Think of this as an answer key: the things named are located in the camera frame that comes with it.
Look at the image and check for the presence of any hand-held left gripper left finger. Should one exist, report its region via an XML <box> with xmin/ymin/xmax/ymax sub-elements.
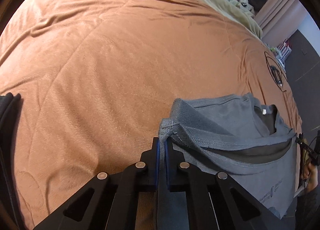
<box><xmin>32</xmin><ymin>137</ymin><xmax>160</xmax><ymax>230</ymax></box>

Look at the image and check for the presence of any brown blanket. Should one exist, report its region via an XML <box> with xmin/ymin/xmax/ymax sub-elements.
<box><xmin>0</xmin><ymin>0</ymin><xmax>303</xmax><ymax>230</ymax></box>

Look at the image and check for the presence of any coiled thin black cable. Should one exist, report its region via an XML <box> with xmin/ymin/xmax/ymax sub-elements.
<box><xmin>264</xmin><ymin>50</ymin><xmax>288</xmax><ymax>93</ymax></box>

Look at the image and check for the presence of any person's black jacket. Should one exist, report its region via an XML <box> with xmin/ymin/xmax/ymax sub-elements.
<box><xmin>0</xmin><ymin>93</ymin><xmax>25</xmax><ymax>230</ymax></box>

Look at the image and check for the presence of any person's right hand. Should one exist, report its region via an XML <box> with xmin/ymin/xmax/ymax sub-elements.
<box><xmin>300</xmin><ymin>161</ymin><xmax>319</xmax><ymax>193</ymax></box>

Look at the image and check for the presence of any white plastic rack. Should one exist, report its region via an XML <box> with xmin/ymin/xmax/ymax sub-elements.
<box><xmin>275</xmin><ymin>39</ymin><xmax>293</xmax><ymax>67</ymax></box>

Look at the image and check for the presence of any black and white spotted cloth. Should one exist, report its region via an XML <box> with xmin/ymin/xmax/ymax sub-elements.
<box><xmin>234</xmin><ymin>0</ymin><xmax>255</xmax><ymax>13</ymax></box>

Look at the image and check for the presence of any light curtain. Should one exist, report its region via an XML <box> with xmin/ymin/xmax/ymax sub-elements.
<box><xmin>255</xmin><ymin>0</ymin><xmax>304</xmax><ymax>46</ymax></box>

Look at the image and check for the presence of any grey t-shirt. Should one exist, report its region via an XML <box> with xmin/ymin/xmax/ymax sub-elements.
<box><xmin>155</xmin><ymin>93</ymin><xmax>304</xmax><ymax>230</ymax></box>

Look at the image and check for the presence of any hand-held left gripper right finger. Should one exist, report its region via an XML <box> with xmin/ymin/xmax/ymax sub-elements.
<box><xmin>165</xmin><ymin>138</ymin><xmax>290</xmax><ymax>230</ymax></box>

